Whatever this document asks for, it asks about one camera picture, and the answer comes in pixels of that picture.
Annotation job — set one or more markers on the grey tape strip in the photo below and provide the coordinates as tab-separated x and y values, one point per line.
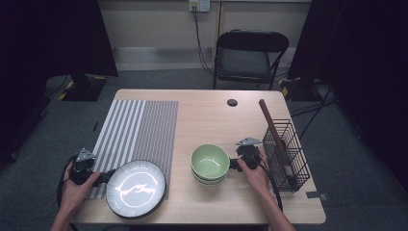
316	194

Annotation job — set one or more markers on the white wall socket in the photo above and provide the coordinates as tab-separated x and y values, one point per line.
200	5

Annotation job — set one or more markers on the small black floor strip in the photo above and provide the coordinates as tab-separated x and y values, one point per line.
95	126

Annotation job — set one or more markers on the black stand base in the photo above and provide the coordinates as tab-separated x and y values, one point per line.
301	93
83	89

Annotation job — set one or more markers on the pale wall conduit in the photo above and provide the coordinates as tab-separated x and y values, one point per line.
220	25

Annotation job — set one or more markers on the person's right hand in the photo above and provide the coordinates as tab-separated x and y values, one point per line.
258	179

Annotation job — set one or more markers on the grey striped placemat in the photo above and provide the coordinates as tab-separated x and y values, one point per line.
144	128

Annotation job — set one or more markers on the black curtain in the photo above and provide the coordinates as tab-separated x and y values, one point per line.
369	64
48	38

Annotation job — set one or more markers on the person's left hand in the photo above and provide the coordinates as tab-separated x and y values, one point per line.
73	195

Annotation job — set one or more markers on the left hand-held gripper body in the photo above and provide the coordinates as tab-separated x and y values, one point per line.
82	170

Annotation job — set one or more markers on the black folding chair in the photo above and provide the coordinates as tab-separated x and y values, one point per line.
243	61

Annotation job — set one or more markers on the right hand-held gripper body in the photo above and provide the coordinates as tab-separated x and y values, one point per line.
248	155

